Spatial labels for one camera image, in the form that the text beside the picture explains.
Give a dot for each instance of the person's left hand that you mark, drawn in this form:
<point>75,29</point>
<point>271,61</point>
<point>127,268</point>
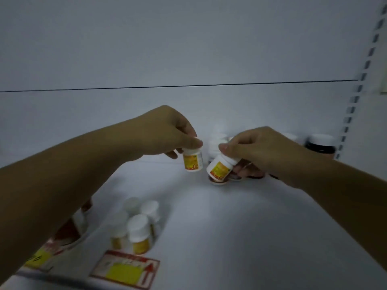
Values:
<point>163,132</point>

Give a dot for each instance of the person's right hand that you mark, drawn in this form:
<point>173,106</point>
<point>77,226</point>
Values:
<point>266,151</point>

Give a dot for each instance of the cluster of unsorted bottles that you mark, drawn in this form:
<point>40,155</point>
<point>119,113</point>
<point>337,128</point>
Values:
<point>320,147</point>

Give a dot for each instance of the person's left forearm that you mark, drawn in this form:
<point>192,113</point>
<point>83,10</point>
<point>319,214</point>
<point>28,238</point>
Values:
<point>60,193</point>

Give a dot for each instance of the person's right forearm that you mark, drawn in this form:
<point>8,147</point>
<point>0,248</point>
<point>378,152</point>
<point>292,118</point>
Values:
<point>347,202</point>

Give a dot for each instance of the slotted white shelf upright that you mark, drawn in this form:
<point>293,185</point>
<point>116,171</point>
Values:
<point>358,87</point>

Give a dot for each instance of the white back panel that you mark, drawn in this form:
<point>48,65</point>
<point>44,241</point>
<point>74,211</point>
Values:
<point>181,42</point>

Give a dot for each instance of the red yellow price tag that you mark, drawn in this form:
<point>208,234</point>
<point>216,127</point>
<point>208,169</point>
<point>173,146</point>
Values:
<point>125,270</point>
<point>39,258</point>

